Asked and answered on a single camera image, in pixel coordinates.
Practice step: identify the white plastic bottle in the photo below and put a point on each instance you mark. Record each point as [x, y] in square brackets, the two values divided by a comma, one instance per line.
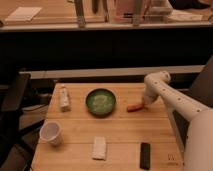
[64, 99]

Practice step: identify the black rectangular block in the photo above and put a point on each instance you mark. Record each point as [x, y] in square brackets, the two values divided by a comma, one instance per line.
[145, 156]

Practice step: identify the green bowl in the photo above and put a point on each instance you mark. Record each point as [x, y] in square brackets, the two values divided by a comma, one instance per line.
[100, 102]

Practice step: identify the black chair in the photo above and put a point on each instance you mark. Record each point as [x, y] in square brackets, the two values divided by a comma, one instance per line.
[10, 113]

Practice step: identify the white paper cup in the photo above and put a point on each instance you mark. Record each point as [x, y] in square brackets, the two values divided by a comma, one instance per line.
[50, 133]

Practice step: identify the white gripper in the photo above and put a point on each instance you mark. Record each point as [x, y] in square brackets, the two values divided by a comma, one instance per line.
[148, 98]

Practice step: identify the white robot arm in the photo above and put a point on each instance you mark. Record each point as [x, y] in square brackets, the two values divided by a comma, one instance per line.
[198, 154]

